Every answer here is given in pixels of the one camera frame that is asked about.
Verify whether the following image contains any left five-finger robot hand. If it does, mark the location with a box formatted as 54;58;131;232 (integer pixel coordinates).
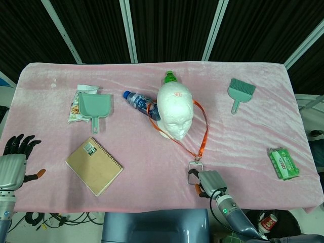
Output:
0;134;47;191

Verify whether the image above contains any right five-finger robot hand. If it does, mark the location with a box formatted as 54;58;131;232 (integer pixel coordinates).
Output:
187;169;228;199

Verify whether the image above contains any clear badge holder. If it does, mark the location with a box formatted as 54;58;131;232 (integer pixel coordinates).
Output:
187;155;206;186

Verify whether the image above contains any orange lanyard strap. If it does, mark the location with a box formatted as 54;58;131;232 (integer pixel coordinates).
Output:
146;99;210;161

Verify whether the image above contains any white foam mannequin head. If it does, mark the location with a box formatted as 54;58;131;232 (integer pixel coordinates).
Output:
156;83;194;140

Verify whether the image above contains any teal hand brush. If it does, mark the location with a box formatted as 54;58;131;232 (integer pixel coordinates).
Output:
228;78;257;115

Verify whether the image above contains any pink velvet table cloth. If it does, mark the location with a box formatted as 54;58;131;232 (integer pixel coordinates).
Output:
0;60;320;214

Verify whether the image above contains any green cutting mat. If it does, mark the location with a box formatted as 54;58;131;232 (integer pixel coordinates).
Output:
220;231;256;243

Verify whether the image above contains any red paper cup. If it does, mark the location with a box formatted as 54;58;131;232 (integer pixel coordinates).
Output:
259;213;278;230

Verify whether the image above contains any blue-grey robot torso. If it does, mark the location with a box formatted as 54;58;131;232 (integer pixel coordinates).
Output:
101;208;211;243

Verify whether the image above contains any green tissue packet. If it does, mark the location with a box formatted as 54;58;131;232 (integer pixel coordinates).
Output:
268;147;301;181

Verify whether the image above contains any brown spiral notebook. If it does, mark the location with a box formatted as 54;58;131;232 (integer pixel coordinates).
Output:
65;137;125;197

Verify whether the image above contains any nut snack packet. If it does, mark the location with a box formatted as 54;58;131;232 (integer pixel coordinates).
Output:
67;84;100;125

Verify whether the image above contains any black trash bin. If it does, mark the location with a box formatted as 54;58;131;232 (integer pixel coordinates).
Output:
246;208;302;239

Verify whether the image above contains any teal plastic dustpan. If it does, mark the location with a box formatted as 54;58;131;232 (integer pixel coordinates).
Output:
78;91;112;134

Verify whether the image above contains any blue water bottle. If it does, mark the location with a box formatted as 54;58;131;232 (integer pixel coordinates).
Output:
123;90;161;121

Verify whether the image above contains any green-capped bottle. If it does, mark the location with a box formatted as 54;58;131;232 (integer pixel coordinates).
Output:
163;71;178;85

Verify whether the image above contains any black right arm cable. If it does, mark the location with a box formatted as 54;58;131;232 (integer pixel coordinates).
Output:
208;188;254;240

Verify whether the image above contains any black floor cable bundle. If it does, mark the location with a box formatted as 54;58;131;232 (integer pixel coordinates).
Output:
25;211;105;231

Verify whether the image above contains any white metal shelf frame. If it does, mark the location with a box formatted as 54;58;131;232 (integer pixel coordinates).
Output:
294;93;324;112

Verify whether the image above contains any white partition post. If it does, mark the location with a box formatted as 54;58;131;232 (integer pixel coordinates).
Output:
40;0;83;64
283;19;324;68
201;0;230;61
119;0;139;64

